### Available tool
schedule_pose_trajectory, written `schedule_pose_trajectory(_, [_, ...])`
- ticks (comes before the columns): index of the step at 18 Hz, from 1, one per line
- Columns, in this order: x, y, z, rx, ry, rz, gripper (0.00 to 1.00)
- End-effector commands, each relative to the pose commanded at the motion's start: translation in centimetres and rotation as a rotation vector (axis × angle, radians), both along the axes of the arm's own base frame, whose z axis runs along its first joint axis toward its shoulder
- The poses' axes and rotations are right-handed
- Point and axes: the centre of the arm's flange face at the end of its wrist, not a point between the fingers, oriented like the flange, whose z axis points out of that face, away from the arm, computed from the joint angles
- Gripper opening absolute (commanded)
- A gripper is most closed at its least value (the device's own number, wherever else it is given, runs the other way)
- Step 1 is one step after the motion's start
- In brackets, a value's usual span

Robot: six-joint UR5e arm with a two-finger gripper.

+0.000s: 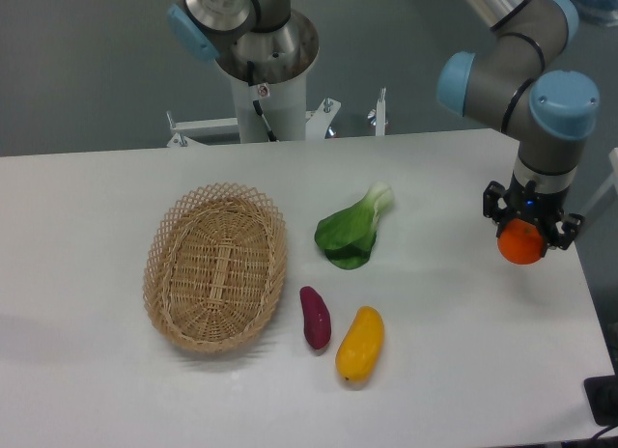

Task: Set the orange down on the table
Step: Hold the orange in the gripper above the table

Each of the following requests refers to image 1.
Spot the yellow mango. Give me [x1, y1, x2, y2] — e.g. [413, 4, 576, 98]
[335, 306, 385, 383]

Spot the orange fruit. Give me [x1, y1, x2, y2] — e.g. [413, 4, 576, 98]
[497, 218, 545, 265]

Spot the blue object top right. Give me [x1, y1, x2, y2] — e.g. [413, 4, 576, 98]
[569, 0, 618, 24]

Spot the green bok choy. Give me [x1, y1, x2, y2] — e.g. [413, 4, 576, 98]
[314, 182, 394, 270]

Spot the white metal base frame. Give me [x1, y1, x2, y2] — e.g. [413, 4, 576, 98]
[166, 87, 389, 148]

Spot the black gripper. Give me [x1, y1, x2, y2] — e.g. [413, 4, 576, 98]
[482, 176, 584, 257]

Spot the black cable on pedestal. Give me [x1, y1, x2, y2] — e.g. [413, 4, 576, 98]
[245, 60, 280, 143]

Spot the white frame right edge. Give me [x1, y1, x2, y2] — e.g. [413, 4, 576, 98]
[580, 148, 617, 235]

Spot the purple sweet potato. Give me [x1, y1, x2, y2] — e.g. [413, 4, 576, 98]
[299, 286, 331, 350]

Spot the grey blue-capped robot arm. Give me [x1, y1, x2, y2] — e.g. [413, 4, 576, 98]
[167, 0, 600, 265]

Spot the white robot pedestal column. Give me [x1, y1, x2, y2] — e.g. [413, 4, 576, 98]
[229, 73, 307, 144]

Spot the black device at table corner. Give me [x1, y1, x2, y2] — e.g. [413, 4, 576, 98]
[583, 375, 617, 426]

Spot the oval wicker basket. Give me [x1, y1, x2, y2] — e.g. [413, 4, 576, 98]
[143, 182, 288, 353]

